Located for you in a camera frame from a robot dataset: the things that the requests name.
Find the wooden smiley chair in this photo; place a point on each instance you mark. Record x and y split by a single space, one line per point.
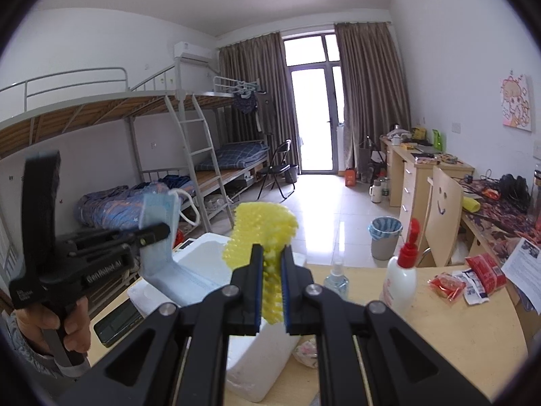
442 221

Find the anime wall picture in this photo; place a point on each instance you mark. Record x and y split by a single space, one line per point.
515 104

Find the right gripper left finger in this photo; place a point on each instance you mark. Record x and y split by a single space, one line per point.
234 309

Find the light blue face mask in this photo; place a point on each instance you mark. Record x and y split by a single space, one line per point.
159 220

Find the person's left hand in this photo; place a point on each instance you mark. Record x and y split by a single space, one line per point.
34 320

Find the red snack packet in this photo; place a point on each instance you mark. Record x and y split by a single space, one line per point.
447 286

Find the black folding chair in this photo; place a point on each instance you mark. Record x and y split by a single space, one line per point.
278 166

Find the left brown curtain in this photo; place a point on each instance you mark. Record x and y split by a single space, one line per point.
263 100

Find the folded dark blue blanket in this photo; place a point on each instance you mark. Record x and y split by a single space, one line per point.
235 156

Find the blue quilt bundle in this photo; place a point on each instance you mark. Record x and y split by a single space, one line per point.
120 207

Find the green bag on desk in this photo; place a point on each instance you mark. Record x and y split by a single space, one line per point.
437 140

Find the light wooden desk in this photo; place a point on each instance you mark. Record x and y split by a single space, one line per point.
409 187

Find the yellow bumpy sponge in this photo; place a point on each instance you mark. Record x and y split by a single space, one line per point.
272 226

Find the black smartphone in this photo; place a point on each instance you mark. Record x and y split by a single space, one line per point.
118 323

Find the black headphones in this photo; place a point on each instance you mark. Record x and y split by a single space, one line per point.
515 191

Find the white thermos jug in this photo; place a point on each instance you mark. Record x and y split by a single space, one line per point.
376 191

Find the brown curtain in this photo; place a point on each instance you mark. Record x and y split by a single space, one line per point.
263 100
374 86

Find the white lotion pump bottle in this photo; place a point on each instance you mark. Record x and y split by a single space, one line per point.
399 285

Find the metal bunk bed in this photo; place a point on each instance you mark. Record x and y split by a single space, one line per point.
110 134

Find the large red snack pack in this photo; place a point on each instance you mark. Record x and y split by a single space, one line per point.
488 271

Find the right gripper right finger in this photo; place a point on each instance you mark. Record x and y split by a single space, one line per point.
313 309

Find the orange bag on floor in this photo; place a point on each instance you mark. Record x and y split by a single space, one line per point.
350 176

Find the floral pink cloth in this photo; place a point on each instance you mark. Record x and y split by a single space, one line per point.
306 353

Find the clear blue spray bottle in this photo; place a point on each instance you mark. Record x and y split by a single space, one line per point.
337 280

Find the white air conditioner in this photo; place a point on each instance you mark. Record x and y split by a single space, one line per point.
187 52

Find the printed white paper sheet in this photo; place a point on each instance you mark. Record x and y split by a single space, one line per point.
522 267

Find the right brown curtain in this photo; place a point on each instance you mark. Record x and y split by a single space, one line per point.
374 86

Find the white printed sachet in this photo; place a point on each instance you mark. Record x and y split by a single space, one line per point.
474 292

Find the glass balcony door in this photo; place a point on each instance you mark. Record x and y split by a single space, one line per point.
314 64

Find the white styrofoam box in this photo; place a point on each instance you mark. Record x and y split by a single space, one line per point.
254 362

